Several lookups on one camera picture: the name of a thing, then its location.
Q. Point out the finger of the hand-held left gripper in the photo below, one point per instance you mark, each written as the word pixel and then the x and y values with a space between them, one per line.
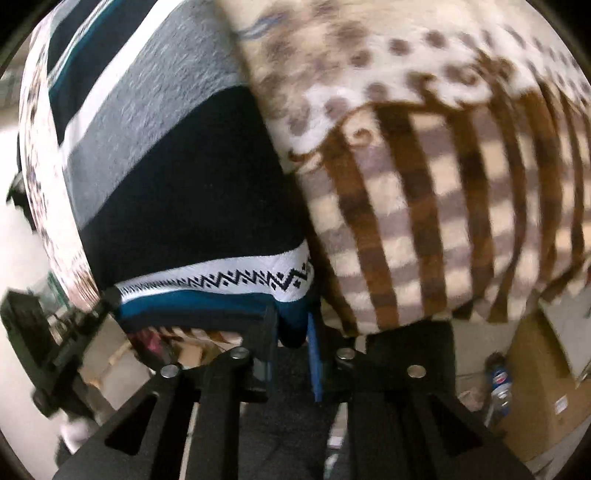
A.
pixel 94 314

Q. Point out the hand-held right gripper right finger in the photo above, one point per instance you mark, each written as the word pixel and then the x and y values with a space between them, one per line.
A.
pixel 318 364

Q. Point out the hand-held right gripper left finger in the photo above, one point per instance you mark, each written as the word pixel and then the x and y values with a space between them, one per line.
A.
pixel 258 369

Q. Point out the striped navy sweater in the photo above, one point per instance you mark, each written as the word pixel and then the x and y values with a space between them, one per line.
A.
pixel 175 184

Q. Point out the plastic drink bottle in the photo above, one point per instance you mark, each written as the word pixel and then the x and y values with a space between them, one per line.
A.
pixel 499 387

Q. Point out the brown cardboard box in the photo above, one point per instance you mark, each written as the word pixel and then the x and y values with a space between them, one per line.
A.
pixel 549 378

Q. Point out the floral bed blanket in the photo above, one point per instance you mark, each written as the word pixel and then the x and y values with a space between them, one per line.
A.
pixel 438 161

